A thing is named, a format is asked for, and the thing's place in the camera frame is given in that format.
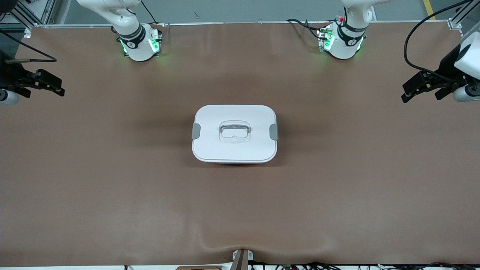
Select black right arm base cable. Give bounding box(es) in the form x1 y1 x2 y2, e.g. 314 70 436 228
141 0 162 27

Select aluminium frame post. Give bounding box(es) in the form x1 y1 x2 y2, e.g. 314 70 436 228
448 0 480 30

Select aluminium frame struts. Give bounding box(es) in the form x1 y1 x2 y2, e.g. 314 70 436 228
0 0 57 38

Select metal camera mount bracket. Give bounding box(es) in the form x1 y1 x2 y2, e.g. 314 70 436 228
232 249 254 270

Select brown table mat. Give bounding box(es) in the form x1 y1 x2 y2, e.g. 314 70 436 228
0 21 480 267

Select white box lid grey clips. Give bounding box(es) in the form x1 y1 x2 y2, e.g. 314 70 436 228
192 105 279 164

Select black left arm base cables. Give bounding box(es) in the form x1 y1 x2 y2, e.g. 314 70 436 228
287 18 330 42

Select pink plastic box base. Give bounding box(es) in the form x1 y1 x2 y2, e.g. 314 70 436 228
208 160 263 165

